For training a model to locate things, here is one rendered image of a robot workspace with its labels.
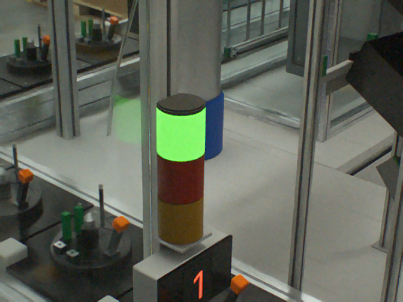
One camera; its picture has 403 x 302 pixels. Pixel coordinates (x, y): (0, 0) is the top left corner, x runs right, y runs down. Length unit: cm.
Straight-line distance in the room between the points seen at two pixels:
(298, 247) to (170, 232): 49
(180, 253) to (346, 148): 123
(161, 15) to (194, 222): 22
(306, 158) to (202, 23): 66
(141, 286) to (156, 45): 26
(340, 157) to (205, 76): 40
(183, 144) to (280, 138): 127
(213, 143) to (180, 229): 108
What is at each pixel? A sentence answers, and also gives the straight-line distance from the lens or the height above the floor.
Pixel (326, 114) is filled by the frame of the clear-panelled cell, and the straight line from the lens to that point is 201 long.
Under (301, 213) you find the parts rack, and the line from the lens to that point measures 125.
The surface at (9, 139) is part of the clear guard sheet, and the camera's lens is 69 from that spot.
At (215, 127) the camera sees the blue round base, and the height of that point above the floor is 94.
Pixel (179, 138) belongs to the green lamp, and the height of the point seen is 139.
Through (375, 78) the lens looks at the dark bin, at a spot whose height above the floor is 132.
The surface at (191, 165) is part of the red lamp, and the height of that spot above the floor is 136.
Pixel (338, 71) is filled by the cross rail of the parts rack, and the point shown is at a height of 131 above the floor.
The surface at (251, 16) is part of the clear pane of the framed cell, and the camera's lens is 208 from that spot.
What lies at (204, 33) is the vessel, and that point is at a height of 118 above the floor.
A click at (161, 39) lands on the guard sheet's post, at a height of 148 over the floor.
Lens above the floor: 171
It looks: 26 degrees down
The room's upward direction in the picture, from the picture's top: 1 degrees clockwise
